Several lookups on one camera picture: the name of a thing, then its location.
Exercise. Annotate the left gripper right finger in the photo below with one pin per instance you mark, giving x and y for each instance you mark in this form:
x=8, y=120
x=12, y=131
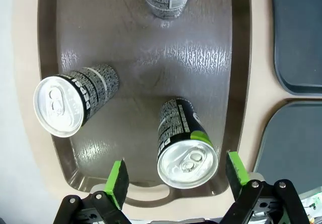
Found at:
x=237, y=173

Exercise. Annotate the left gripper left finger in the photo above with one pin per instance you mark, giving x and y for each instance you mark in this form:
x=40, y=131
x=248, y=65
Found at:
x=118, y=183

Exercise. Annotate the dark blue serving tray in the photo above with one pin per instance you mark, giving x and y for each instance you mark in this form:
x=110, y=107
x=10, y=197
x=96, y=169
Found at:
x=294, y=146
x=299, y=45

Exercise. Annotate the black Pepsi can green patch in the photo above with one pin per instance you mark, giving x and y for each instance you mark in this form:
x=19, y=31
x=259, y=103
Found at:
x=176, y=123

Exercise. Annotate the black grey Pepsi can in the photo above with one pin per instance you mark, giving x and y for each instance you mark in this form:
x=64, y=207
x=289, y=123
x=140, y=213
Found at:
x=95, y=88

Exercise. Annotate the brown plastic tray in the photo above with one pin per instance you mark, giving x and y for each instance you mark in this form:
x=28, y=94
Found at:
x=151, y=70

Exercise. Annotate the black zero sugar can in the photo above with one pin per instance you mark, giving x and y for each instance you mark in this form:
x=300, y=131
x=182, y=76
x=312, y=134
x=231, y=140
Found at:
x=166, y=5

